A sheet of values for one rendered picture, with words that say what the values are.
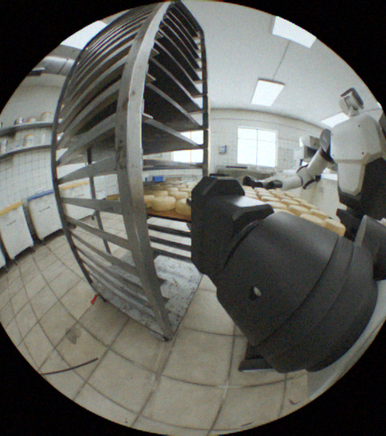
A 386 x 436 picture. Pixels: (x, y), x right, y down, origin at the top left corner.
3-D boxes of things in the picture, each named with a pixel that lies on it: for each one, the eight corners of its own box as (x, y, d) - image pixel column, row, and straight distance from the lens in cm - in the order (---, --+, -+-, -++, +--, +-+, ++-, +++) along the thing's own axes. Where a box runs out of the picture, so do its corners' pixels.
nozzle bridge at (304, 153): (292, 173, 199) (293, 148, 203) (332, 182, 235) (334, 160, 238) (302, 173, 169) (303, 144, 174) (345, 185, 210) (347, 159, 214)
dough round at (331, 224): (331, 228, 33) (334, 219, 33) (345, 239, 30) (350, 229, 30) (316, 226, 30) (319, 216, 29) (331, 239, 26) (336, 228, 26)
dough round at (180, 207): (173, 215, 22) (172, 204, 22) (178, 207, 27) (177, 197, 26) (201, 216, 22) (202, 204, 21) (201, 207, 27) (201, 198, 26)
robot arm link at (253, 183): (238, 200, 64) (253, 199, 73) (252, 205, 58) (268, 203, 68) (240, 175, 63) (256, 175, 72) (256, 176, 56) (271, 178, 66)
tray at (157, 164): (202, 168, 59) (202, 165, 59) (135, 166, 24) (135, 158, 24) (117, 173, 96) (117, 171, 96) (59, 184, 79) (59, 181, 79)
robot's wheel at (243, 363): (256, 356, 58) (231, 362, 76) (253, 368, 58) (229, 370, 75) (294, 356, 71) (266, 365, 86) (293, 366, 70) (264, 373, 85)
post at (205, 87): (205, 272, 89) (205, 32, 123) (203, 275, 87) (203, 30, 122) (200, 271, 90) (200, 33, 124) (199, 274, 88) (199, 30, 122)
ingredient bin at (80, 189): (74, 230, 253) (62, 185, 241) (63, 225, 312) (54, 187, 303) (97, 219, 273) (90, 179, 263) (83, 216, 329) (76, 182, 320)
